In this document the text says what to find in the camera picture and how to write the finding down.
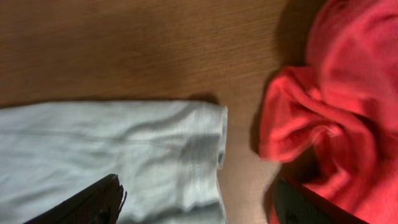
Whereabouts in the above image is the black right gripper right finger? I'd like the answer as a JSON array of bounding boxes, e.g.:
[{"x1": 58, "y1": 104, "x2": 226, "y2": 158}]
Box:
[{"x1": 273, "y1": 179, "x2": 367, "y2": 224}]

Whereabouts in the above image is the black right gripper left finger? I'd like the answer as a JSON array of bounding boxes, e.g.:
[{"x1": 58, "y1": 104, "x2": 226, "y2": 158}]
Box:
[{"x1": 26, "y1": 174, "x2": 124, "y2": 224}]

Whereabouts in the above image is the light teal t-shirt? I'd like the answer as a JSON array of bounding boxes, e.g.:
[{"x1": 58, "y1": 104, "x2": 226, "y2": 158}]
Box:
[{"x1": 1, "y1": 101, "x2": 228, "y2": 223}]

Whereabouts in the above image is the red printed t-shirt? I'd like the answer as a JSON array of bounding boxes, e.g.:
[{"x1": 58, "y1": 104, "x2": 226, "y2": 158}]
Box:
[{"x1": 259, "y1": 0, "x2": 397, "y2": 223}]

